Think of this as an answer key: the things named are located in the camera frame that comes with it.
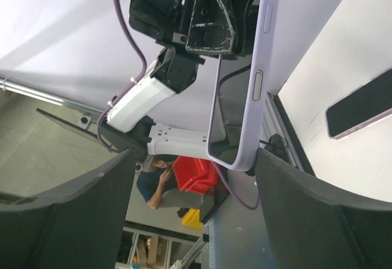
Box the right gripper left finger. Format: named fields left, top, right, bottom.
left=1, top=151, right=135, bottom=268

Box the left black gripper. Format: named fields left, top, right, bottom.
left=156, top=0, right=264, bottom=60

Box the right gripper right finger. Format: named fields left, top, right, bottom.
left=255, top=149, right=391, bottom=268

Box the lilac silicone phone case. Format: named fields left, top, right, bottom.
left=228, top=0, right=279, bottom=172

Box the phone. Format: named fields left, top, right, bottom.
left=207, top=56, right=252, bottom=169
left=325, top=68, right=391, bottom=139

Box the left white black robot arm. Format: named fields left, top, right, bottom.
left=97, top=0, right=258, bottom=161

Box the phone in clear purple case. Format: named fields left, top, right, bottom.
left=325, top=68, right=391, bottom=139

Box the person with dark shirt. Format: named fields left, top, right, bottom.
left=136, top=154, right=202, bottom=210

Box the dark tilted monitor panel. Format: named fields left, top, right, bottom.
left=36, top=108, right=101, bottom=145

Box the yellow plastic bin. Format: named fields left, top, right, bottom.
left=182, top=209, right=202, bottom=230

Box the red plastic bin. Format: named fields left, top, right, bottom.
left=172, top=156, right=219, bottom=194

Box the aluminium extrusion rail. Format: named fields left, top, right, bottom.
left=260, top=93, right=304, bottom=171

